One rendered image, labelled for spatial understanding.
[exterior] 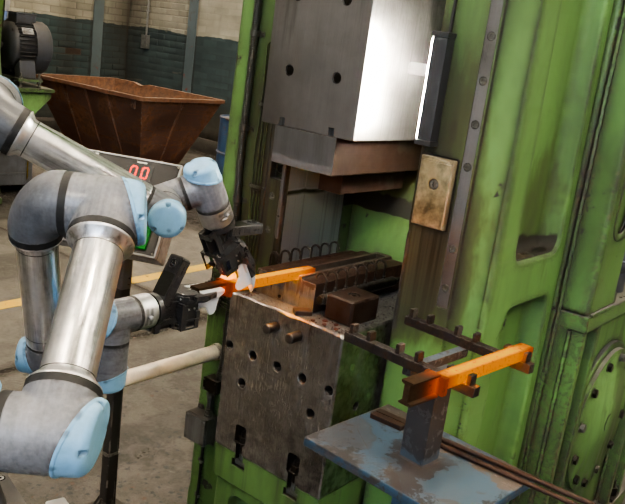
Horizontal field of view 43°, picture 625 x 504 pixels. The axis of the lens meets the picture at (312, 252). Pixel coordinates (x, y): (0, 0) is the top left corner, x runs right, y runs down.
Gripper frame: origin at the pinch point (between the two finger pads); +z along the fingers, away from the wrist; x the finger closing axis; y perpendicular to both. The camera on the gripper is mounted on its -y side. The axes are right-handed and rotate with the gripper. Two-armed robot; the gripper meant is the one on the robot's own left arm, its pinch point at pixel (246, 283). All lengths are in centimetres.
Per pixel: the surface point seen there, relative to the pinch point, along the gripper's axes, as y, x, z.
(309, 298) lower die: -13.0, 6.1, 13.2
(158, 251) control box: -2.9, -37.4, 4.5
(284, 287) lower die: -13.2, -2.5, 12.9
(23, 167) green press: -177, -488, 187
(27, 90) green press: -205, -477, 126
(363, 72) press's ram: -42, 13, -37
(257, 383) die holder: 4.7, -2.7, 32.4
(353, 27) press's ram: -46, 8, -45
